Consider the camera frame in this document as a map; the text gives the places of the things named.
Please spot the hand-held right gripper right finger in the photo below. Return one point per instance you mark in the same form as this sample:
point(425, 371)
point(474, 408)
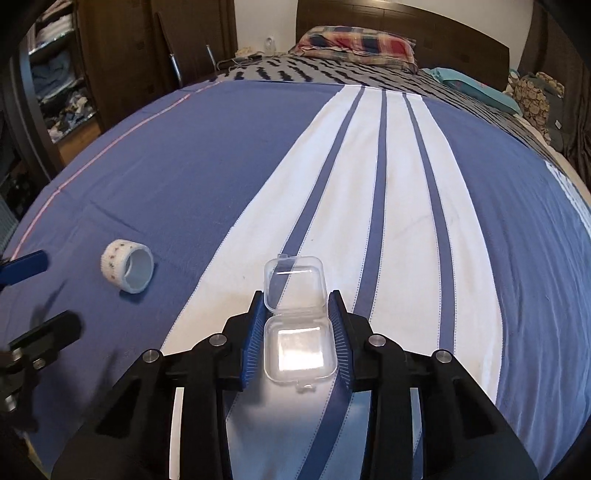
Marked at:
point(340, 346)

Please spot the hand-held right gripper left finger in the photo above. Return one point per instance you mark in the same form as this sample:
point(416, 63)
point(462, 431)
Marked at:
point(253, 346)

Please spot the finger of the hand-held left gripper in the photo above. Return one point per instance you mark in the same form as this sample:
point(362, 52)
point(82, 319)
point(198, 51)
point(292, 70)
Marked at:
point(23, 270)
point(51, 332)

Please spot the clear plastic hinged case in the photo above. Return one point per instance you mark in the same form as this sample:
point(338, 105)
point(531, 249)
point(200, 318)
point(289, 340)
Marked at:
point(298, 346)

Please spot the white patterned tape roll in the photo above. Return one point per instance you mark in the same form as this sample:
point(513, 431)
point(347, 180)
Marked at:
point(115, 263)

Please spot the pile of folded clothes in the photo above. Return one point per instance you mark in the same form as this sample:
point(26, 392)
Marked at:
point(60, 78)

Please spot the brown wooden wardrobe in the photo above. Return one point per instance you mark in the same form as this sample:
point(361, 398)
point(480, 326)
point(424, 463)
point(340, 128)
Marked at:
point(129, 46)

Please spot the black pole with chrome end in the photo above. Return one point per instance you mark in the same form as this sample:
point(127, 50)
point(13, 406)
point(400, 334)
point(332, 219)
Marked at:
point(168, 46)

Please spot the grey zigzag patterned bedsheet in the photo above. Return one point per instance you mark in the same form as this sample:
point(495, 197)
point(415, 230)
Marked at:
point(369, 74)

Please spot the short chrome pole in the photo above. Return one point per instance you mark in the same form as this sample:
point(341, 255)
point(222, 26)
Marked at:
point(211, 57)

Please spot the teal pillow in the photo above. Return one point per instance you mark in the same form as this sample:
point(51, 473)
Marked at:
point(471, 90)

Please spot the red blue plaid pillow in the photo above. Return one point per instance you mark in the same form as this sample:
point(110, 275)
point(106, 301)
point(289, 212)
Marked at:
point(355, 46)

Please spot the brown patterned cushion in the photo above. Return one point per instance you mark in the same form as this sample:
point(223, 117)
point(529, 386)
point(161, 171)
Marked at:
point(535, 101)

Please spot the brown curtain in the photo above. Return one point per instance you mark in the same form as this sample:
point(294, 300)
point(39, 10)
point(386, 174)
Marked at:
point(579, 138)

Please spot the dark wooden headboard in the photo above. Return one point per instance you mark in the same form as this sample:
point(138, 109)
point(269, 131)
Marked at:
point(438, 27)

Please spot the white wall plug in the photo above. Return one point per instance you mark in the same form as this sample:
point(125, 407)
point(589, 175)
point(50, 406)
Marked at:
point(271, 45)

